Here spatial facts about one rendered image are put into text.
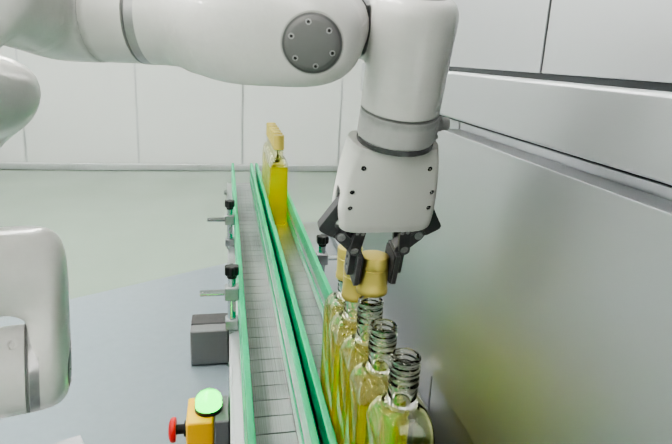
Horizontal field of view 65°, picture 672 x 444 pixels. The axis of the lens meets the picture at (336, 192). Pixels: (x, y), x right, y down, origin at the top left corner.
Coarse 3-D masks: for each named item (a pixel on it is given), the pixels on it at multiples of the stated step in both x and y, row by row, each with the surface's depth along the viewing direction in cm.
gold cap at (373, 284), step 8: (368, 256) 58; (376, 256) 58; (384, 256) 58; (368, 264) 57; (376, 264) 57; (384, 264) 57; (368, 272) 57; (376, 272) 57; (384, 272) 58; (360, 280) 58; (368, 280) 58; (376, 280) 58; (384, 280) 58; (360, 288) 58; (368, 288) 58; (376, 288) 58; (384, 288) 58; (368, 296) 58; (376, 296) 58
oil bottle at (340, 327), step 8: (336, 320) 66; (344, 320) 65; (352, 320) 65; (336, 328) 65; (344, 328) 64; (352, 328) 64; (328, 336) 69; (336, 336) 65; (344, 336) 64; (328, 344) 69; (336, 344) 64; (328, 352) 69; (336, 352) 65; (328, 360) 69; (336, 360) 65; (328, 368) 69; (336, 368) 65; (328, 376) 69; (336, 376) 65; (328, 384) 69; (336, 384) 66; (328, 392) 69; (336, 392) 66; (328, 400) 69; (328, 408) 69
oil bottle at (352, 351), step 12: (348, 336) 62; (348, 348) 60; (360, 348) 59; (348, 360) 59; (360, 360) 59; (348, 372) 59; (348, 384) 59; (336, 408) 65; (336, 420) 65; (336, 432) 65
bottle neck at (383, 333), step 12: (372, 324) 54; (384, 324) 55; (396, 324) 55; (372, 336) 54; (384, 336) 53; (396, 336) 54; (372, 348) 54; (384, 348) 53; (372, 360) 54; (384, 360) 54; (384, 372) 54
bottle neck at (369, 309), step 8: (360, 296) 60; (360, 304) 59; (368, 304) 59; (376, 304) 59; (360, 312) 59; (368, 312) 59; (376, 312) 59; (360, 320) 60; (368, 320) 59; (360, 328) 60; (368, 328) 59; (360, 336) 60; (368, 336) 60
